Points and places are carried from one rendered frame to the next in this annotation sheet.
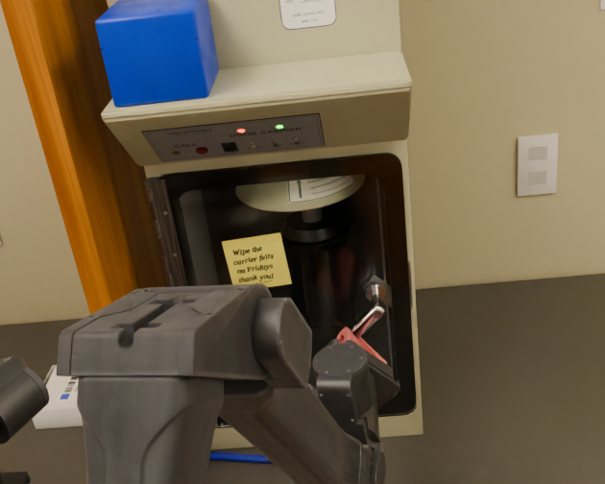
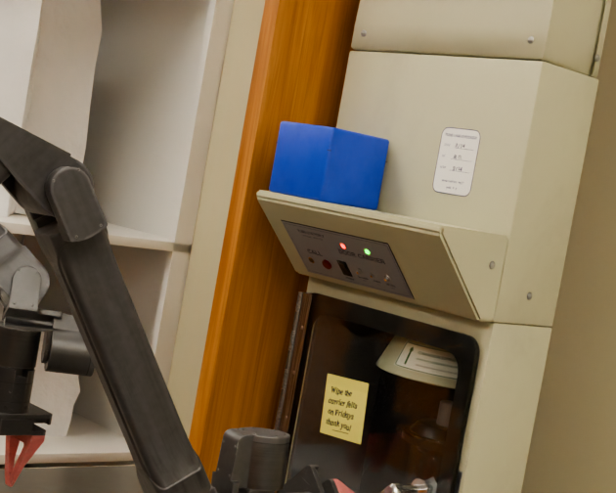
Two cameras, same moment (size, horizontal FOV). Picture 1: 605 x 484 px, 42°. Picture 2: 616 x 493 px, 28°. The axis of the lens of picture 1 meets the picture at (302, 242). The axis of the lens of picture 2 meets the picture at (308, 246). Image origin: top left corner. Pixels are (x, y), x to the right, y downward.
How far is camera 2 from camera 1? 99 cm
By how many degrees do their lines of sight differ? 48
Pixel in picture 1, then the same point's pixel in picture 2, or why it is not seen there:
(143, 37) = (300, 140)
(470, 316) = not seen: outside the picture
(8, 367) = not seen: hidden behind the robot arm
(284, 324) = (66, 178)
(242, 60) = (398, 208)
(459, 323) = not seen: outside the picture
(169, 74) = (304, 173)
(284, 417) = (82, 294)
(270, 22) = (425, 181)
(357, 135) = (433, 293)
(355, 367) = (262, 435)
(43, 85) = (245, 165)
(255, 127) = (351, 246)
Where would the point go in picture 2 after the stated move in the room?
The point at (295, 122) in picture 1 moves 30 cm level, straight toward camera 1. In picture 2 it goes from (375, 249) to (178, 225)
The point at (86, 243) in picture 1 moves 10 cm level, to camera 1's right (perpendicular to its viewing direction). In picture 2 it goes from (221, 306) to (273, 322)
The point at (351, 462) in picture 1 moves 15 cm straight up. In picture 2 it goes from (174, 463) to (199, 317)
